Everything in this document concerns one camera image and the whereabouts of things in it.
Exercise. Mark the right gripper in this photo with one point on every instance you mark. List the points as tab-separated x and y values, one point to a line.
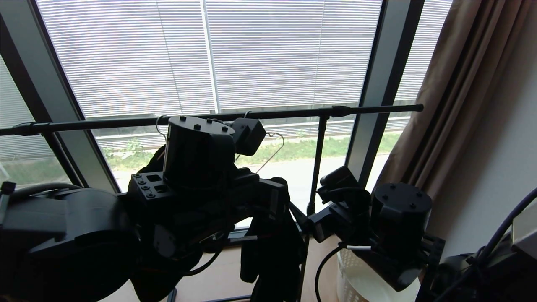
340	222

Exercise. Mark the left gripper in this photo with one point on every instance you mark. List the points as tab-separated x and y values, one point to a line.
268	197

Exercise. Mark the pink clothes hanger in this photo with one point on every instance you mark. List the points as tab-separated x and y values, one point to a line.
270	157
157	124

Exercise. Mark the black garment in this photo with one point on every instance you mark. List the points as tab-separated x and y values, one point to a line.
272	260

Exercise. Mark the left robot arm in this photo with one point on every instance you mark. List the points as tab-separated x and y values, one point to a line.
197	155

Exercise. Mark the white laundry basket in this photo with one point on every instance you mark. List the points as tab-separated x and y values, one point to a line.
356	285

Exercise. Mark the black clothes rack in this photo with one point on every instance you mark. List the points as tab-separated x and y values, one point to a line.
356	110

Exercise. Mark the window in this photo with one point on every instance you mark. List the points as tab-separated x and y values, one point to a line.
386	63

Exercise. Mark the brown curtain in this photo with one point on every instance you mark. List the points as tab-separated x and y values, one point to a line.
461	84

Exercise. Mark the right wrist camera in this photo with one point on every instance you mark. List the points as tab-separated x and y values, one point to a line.
337	180

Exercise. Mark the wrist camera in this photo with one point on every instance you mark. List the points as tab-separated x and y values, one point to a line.
337	180
249	134

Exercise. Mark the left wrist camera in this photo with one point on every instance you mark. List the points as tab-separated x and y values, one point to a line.
249	134

